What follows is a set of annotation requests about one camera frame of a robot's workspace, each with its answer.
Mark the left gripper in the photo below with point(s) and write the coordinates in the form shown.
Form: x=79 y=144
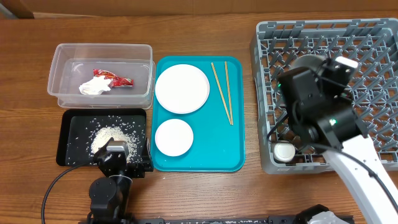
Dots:
x=138 y=170

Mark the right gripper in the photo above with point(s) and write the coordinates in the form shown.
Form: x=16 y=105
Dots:
x=347 y=91

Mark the grey bowl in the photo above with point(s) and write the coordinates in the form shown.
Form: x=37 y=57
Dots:
x=310 y=61

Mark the pile of rice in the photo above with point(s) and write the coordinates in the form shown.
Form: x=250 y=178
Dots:
x=87 y=134

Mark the large white plate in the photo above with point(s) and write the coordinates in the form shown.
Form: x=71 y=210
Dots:
x=182 y=89

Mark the red snack wrapper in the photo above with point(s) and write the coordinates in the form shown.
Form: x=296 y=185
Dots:
x=116 y=81

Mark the white napkin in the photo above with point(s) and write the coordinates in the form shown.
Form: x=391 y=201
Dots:
x=96 y=86

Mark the wooden chopstick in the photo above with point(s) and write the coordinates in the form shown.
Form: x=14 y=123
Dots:
x=229 y=93
x=221 y=93

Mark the white cup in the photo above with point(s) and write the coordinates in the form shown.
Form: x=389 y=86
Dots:
x=283 y=151

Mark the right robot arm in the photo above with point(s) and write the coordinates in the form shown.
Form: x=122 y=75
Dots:
x=319 y=110

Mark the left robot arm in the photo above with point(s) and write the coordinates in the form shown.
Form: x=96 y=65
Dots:
x=110 y=194

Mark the grey dishwasher rack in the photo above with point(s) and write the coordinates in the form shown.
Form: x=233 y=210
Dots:
x=370 y=42

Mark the black tray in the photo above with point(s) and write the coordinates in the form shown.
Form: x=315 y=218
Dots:
x=67 y=117

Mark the teal serving tray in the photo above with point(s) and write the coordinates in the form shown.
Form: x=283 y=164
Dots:
x=217 y=145

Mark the clear plastic bin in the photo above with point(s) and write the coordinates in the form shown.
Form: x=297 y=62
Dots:
x=73 y=65

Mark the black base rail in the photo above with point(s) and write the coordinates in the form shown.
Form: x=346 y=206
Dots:
x=288 y=219

